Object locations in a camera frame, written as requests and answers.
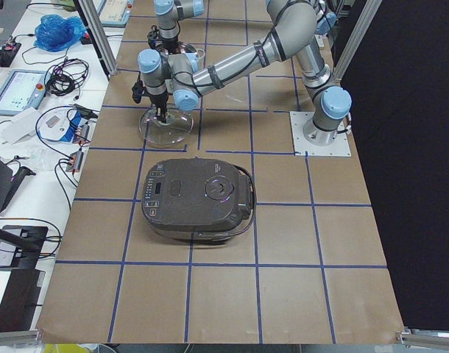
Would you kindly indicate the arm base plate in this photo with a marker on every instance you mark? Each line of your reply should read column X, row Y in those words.
column 309, row 141

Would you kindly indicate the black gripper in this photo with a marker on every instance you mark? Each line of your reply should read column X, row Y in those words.
column 158, row 99
column 169, row 43

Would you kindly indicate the near teach pendant tablet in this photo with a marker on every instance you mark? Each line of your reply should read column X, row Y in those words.
column 22, row 89

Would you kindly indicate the teach pendant tablet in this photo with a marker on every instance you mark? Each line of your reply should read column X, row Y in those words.
column 22, row 89
column 114, row 13

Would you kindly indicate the white cardboard box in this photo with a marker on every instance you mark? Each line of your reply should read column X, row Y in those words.
column 22, row 124

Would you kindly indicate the glass pot lid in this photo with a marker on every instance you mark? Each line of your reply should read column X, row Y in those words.
column 178, row 126

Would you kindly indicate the emergency stop button box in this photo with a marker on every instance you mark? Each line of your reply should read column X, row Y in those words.
column 85, row 39

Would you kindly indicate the blue plastic bag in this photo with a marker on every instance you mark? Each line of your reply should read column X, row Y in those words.
column 55, row 33

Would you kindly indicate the black rice cooker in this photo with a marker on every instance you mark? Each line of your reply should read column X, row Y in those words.
column 197, row 199

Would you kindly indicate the far teach pendant tablet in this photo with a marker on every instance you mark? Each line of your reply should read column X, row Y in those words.
column 114, row 13

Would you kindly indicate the white round device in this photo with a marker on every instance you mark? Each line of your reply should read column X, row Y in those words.
column 55, row 127

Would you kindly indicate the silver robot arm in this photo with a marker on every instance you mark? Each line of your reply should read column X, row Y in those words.
column 169, row 13
column 174, row 81

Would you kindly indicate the aluminium frame post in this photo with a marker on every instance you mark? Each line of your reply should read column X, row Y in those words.
column 92, row 23

